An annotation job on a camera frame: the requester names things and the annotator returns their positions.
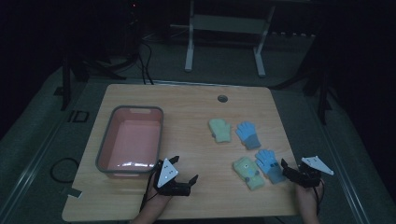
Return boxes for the plain blue glove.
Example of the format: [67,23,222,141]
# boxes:
[234,120,262,150]

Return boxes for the plain green mitten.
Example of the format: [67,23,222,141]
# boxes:
[208,118,233,144]

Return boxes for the green mitten with face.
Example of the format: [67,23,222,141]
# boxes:
[232,156,266,191]

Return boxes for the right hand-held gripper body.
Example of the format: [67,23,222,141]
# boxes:
[289,155,334,189]

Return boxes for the white metal stand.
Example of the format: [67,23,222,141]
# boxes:
[184,0,277,78]

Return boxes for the pink basin with grey rim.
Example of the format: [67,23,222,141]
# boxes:
[95,105,164,179]

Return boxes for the person's right hand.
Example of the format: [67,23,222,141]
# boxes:
[294,179,325,208]

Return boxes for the blue glove with face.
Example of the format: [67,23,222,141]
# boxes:
[254,148,287,185]

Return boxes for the black tripod stand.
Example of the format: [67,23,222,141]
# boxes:
[270,59,333,126]
[59,50,127,112]

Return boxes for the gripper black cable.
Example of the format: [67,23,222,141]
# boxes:
[139,160,163,213]
[313,178,325,217]

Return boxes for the grey tape piece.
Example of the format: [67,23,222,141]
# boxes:
[65,187,83,200]

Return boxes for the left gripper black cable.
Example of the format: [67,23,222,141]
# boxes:
[139,160,163,213]

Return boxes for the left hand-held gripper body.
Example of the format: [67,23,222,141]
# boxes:
[153,158,191,197]

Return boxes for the black cable loop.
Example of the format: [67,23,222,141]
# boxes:
[49,157,80,184]

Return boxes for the person's left hand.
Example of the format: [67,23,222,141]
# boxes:
[145,186,173,209]

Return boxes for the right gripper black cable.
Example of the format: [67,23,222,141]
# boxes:
[313,178,325,217]

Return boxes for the black floor cables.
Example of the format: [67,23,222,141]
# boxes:
[135,38,156,86]

